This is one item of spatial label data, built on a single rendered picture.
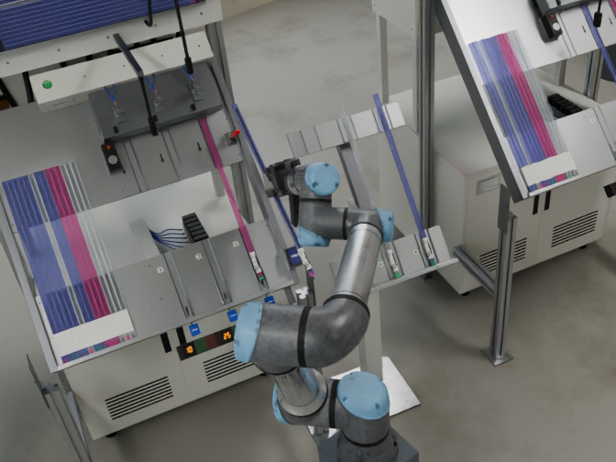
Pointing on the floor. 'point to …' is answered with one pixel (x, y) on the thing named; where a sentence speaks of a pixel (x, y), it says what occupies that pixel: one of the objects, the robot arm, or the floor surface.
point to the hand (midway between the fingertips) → (272, 190)
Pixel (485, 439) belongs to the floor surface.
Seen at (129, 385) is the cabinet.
